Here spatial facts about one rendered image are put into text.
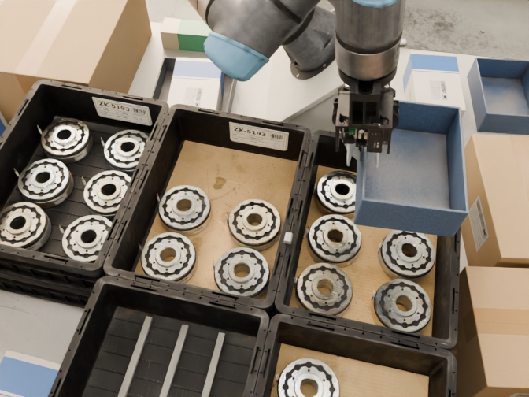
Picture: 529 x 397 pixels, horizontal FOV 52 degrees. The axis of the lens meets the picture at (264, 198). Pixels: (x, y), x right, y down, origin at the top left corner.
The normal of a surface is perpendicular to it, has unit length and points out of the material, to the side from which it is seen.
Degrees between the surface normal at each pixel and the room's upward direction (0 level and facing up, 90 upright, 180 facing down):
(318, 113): 90
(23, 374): 0
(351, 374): 0
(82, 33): 0
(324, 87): 47
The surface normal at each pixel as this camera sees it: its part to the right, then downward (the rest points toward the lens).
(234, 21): -0.50, -0.05
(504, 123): -0.07, 0.84
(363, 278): 0.02, -0.54
